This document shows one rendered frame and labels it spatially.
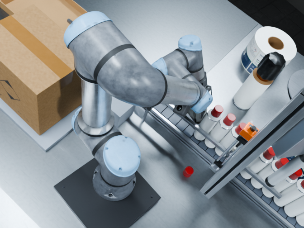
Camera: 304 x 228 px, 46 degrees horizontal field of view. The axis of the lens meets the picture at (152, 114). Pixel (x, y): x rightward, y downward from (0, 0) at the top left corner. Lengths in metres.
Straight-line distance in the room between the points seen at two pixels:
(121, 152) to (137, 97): 0.36
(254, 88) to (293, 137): 0.56
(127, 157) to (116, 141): 0.06
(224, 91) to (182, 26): 0.44
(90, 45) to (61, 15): 0.98
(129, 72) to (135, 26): 1.03
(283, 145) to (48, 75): 0.72
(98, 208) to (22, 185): 0.27
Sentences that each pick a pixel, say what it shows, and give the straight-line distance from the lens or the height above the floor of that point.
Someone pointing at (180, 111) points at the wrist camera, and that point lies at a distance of 1.26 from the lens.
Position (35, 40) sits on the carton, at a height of 1.12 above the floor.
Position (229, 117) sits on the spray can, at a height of 1.08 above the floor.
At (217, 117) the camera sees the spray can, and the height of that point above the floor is 1.05.
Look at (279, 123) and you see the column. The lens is 0.95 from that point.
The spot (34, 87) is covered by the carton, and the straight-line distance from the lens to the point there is 1.14.
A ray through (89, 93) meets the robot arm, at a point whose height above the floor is 1.28.
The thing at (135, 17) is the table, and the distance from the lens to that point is 1.81.
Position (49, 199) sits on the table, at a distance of 1.29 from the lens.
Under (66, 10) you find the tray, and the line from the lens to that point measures 1.78.
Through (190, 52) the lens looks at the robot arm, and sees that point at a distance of 1.18.
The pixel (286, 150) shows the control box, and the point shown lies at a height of 1.34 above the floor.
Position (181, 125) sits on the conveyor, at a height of 0.88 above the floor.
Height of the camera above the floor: 2.06
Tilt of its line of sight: 56 degrees down
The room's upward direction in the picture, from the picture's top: 24 degrees clockwise
